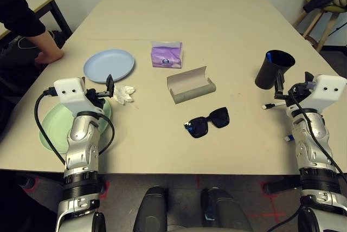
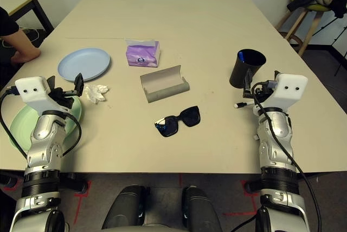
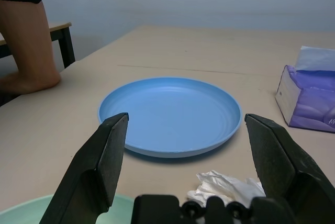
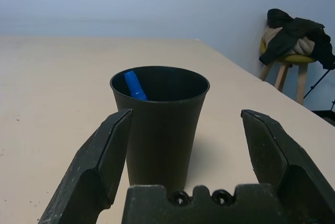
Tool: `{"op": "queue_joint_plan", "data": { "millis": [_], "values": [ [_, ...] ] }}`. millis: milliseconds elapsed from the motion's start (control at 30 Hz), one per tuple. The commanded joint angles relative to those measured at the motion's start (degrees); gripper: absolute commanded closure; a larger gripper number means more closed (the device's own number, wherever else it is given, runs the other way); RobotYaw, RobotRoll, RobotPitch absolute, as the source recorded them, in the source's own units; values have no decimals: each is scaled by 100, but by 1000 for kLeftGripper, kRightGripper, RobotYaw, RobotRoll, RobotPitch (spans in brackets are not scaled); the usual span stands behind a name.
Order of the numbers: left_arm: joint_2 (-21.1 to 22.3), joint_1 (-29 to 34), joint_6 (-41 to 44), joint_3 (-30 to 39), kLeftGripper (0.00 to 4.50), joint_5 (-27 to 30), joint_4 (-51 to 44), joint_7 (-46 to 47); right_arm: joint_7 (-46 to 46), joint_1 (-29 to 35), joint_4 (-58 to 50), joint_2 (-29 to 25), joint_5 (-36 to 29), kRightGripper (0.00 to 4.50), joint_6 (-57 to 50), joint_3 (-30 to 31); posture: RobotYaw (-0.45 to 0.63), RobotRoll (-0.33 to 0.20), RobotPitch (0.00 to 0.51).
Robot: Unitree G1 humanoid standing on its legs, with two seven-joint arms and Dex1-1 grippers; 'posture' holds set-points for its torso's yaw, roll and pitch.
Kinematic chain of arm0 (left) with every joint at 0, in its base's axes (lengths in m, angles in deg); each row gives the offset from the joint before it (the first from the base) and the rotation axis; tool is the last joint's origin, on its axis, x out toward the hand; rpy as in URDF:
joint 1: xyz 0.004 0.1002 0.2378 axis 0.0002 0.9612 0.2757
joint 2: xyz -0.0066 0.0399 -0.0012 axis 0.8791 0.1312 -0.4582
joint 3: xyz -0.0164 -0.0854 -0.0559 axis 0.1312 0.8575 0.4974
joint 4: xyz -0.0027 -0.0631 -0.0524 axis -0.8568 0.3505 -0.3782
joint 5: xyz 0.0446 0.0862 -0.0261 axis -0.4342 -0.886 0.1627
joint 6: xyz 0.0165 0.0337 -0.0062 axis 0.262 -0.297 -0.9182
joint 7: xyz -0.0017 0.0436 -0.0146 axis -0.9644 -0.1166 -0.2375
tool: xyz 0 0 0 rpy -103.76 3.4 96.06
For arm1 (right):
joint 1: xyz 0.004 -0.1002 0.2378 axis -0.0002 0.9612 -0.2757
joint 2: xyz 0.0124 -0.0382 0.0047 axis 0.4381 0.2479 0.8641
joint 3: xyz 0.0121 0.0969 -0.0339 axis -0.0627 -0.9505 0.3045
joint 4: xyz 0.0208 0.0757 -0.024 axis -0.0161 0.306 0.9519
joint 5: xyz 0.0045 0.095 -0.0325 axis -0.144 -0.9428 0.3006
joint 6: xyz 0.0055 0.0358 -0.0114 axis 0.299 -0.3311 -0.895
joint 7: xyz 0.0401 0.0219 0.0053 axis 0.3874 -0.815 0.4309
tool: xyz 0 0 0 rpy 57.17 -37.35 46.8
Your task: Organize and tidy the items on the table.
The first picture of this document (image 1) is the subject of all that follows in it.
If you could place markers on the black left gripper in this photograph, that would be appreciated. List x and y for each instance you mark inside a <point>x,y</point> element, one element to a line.
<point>96,99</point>

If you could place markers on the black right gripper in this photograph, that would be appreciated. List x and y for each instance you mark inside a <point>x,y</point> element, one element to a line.
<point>296,95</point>

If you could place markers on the white tissue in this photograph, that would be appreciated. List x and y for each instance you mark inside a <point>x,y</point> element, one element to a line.
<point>123,95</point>

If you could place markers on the black-capped white marker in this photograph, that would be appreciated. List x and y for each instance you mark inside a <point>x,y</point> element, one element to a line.
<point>269,105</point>

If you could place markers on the blue-capped white marker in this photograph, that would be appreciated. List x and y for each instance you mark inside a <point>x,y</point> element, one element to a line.
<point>289,138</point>

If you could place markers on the light green plate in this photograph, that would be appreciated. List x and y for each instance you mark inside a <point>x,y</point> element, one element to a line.
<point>54,126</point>

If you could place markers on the grey glasses case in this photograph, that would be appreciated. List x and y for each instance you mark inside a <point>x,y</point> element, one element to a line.
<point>189,93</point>

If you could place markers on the black sunglasses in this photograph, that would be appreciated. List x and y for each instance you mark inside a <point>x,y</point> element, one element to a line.
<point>221,118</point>

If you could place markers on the robot right silver arm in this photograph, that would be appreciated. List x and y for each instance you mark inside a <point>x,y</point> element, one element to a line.
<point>311,140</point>

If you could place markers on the person's bare forearm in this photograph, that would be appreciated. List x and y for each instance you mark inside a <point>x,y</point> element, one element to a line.
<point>46,42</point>

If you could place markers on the robot left silver arm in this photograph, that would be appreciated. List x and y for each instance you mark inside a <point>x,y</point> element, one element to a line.
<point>81,134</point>

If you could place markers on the person's hand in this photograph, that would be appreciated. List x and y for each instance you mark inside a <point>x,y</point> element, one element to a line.
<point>47,59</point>

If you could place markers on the black pen cup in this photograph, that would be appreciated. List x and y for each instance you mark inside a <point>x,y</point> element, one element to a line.
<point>268,74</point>

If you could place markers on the blue marker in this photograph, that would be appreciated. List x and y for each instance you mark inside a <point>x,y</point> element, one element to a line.
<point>269,57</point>

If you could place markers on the wooden stool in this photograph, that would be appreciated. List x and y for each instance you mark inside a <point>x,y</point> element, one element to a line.
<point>326,28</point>

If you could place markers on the purple tissue pack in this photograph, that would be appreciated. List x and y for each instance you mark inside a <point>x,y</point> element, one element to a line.
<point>165,55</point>

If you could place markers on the thin black stand leg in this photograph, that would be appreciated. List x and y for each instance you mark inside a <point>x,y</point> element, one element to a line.
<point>337,31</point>

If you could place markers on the yellow-green stool cushion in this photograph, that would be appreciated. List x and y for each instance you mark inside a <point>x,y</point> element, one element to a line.
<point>336,9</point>

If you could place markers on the red tape corner mark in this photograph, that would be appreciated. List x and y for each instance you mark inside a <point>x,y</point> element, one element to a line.
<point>107,188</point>

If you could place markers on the black table foot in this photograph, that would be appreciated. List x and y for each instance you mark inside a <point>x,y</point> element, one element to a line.
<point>279,187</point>

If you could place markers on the robot left leg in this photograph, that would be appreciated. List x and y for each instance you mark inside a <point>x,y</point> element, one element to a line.
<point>151,207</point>

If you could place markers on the robot leg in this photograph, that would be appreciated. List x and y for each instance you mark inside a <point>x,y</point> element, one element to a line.
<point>151,207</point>
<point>227,210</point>

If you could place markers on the short red tape strip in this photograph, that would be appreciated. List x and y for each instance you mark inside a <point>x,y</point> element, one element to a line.
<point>197,181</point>

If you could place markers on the robot right leg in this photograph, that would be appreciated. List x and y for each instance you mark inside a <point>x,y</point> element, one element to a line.
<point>227,210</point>

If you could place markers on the robot grey waist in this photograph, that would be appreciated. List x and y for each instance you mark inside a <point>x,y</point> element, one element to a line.
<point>184,228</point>

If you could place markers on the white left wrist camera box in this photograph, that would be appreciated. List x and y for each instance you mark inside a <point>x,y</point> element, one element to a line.
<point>69,91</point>

